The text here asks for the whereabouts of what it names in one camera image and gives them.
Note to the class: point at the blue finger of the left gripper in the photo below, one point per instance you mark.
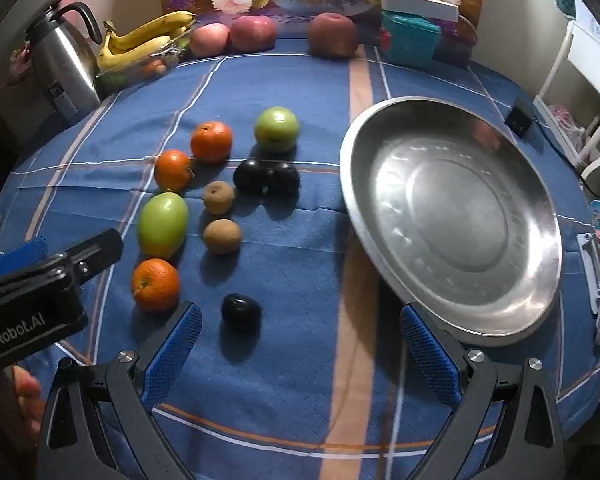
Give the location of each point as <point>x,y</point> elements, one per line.
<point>26,254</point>
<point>94,255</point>

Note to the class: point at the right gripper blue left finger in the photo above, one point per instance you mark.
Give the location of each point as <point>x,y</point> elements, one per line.
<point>74,443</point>

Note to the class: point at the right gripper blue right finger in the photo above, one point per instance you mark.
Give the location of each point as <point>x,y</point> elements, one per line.
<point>527,441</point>

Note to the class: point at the orange tangerine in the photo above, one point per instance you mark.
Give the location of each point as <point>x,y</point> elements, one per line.
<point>211,142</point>
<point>173,171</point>
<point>155,286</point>

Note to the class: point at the green pear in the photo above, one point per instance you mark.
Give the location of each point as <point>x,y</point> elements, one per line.
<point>162,225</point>
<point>276,130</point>

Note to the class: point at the dark plum front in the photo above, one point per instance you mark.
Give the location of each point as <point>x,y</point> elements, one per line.
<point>240,313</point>

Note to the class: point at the dark plum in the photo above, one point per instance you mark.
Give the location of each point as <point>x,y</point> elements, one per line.
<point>240,313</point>
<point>282,179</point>
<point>251,177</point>

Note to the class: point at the person's left hand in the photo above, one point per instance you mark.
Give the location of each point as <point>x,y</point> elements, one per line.
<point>21,408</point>

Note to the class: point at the blue plaid tablecloth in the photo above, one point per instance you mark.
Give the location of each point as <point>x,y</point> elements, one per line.
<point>324,388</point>

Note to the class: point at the clear plastic fruit tray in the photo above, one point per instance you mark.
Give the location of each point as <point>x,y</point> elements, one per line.
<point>147,62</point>

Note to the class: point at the white phone stand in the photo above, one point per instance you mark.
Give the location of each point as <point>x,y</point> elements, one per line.
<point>589,247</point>

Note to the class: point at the steel thermos kettle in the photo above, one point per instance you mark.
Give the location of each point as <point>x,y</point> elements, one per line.
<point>59,40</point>

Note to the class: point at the yellow banana bunch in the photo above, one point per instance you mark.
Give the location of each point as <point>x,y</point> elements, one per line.
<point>145,40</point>

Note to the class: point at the large steel plate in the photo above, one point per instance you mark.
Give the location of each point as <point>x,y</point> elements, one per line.
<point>454,216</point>

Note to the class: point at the pink apple left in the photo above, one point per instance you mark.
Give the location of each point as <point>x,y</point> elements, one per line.
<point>209,40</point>

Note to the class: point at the red apple middle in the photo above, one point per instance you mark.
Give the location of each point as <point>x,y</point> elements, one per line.
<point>252,34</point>

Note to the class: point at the black power adapter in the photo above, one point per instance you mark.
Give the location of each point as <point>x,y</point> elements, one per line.
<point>520,118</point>

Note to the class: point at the dark red apple right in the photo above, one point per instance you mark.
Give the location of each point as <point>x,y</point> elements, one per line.
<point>332,35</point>

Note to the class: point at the white shelf rack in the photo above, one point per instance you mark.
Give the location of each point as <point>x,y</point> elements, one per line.
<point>569,99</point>

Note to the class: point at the teal plastic box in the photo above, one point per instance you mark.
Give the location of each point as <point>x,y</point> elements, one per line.
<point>408,40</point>

